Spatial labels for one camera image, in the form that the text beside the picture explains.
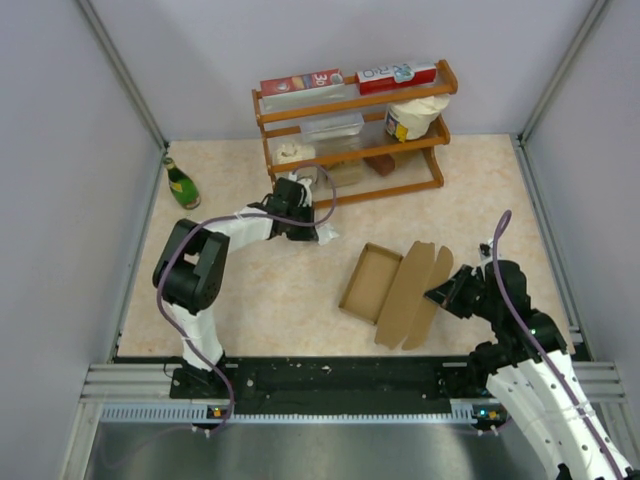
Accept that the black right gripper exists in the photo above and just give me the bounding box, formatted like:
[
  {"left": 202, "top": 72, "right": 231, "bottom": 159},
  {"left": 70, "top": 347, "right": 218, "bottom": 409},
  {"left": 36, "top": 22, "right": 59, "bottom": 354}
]
[{"left": 424, "top": 263, "right": 501, "bottom": 321}]

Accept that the small clear plastic bag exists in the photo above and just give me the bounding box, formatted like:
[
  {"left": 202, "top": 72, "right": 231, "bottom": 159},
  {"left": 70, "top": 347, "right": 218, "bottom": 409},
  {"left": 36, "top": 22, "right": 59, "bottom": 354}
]
[{"left": 316, "top": 223, "right": 340, "bottom": 246}]

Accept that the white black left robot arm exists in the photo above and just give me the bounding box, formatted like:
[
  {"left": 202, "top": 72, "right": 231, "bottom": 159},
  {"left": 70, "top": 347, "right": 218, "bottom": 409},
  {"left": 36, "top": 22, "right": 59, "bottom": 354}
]
[{"left": 152, "top": 175, "right": 318, "bottom": 397}]

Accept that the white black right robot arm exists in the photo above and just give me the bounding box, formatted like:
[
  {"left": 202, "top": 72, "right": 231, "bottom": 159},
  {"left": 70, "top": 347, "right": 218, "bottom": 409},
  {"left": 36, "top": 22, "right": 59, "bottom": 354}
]
[{"left": 425, "top": 260, "right": 639, "bottom": 479}]

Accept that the red foil wrap box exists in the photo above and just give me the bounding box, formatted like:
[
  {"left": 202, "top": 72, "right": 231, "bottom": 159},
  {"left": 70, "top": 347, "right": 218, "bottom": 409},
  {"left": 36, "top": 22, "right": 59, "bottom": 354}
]
[{"left": 260, "top": 69, "right": 345, "bottom": 100}]

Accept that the red white toothpaste box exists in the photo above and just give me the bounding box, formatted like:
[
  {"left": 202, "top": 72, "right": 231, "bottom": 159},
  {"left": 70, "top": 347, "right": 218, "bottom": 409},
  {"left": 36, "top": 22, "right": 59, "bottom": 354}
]
[{"left": 355, "top": 61, "right": 437, "bottom": 95}]

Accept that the white bag lower shelf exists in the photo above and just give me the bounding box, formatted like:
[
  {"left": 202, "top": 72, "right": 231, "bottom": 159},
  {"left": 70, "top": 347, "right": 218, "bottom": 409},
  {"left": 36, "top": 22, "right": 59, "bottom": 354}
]
[{"left": 272, "top": 141, "right": 317, "bottom": 184}]

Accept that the white bag shelf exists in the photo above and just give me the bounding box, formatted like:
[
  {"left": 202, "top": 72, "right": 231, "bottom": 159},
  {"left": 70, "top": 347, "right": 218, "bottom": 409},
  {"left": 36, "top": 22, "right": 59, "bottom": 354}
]
[
  {"left": 272, "top": 141, "right": 317, "bottom": 184},
  {"left": 384, "top": 94, "right": 450, "bottom": 143}
]

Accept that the clear plastic container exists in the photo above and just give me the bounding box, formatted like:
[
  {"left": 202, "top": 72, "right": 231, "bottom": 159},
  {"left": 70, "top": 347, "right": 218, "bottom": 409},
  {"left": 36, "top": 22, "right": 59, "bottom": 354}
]
[{"left": 300, "top": 113, "right": 364, "bottom": 142}]

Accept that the green glass bottle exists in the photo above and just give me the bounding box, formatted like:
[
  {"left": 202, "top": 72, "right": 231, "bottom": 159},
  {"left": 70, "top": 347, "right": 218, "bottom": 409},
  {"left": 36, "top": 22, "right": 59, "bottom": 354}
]
[{"left": 163, "top": 156, "right": 201, "bottom": 210}]

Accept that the red brown brick block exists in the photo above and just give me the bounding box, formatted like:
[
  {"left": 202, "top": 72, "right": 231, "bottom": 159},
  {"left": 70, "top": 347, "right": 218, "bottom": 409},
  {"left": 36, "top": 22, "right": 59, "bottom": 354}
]
[{"left": 364, "top": 154, "right": 396, "bottom": 177}]

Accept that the white bag upper shelf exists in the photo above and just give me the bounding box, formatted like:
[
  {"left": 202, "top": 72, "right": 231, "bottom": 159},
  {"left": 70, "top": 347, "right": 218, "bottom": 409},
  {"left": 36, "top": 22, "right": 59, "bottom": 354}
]
[{"left": 384, "top": 94, "right": 450, "bottom": 143}]

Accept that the orange wooden shelf rack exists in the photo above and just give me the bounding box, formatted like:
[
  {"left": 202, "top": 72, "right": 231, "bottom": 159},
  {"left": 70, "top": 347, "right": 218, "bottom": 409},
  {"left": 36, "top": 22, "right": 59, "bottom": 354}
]
[{"left": 252, "top": 59, "right": 458, "bottom": 205}]

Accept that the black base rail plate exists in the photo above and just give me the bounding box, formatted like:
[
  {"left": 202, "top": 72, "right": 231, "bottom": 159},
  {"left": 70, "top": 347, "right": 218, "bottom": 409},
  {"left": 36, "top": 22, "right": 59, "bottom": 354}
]
[{"left": 112, "top": 354, "right": 596, "bottom": 415}]

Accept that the aluminium frame rail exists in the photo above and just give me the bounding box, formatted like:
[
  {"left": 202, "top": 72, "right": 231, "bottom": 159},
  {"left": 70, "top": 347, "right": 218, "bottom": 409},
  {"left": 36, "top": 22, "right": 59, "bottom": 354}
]
[{"left": 79, "top": 362, "right": 629, "bottom": 426}]

